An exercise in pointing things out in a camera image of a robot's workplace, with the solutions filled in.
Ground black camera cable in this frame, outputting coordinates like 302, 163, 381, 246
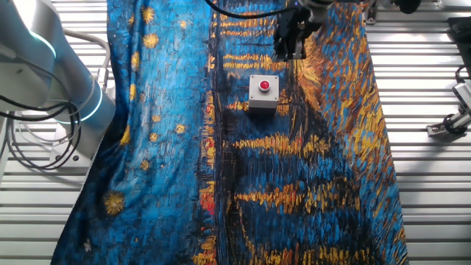
454, 64, 471, 85

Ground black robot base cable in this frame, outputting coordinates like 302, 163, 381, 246
0, 54, 84, 171

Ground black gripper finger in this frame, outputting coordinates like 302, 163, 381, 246
273, 35, 292, 62
290, 35, 308, 61

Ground small silver camera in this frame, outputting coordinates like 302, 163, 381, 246
451, 81, 471, 116

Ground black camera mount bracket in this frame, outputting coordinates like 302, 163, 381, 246
363, 0, 380, 26

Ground thin white cable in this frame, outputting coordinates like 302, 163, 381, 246
10, 117, 74, 148

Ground aluminium frame bar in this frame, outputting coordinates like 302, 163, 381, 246
436, 0, 471, 11

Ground silver camera mount arm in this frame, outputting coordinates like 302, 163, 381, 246
425, 105, 471, 139

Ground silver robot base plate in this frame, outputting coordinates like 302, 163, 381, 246
47, 121, 95, 172

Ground blue and orange painted cloth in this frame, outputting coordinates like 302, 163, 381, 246
49, 0, 410, 265

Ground thick white robot cable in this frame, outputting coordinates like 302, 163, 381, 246
62, 28, 112, 91

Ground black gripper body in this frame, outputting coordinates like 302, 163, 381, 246
275, 5, 325, 38

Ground black flat device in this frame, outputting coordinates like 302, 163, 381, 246
447, 16, 471, 66

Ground grey box with red button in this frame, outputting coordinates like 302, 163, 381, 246
248, 74, 280, 116

